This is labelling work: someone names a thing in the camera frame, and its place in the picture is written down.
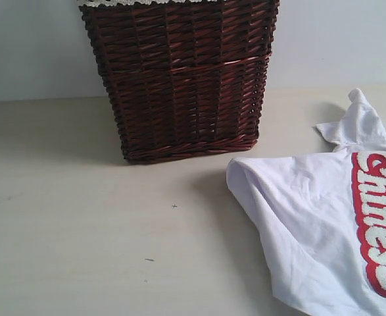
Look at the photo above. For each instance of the white t-shirt with red lettering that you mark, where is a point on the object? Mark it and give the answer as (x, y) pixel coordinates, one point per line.
(321, 217)

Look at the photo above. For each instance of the dark brown wicker basket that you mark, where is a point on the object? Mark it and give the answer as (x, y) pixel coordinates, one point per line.
(184, 82)

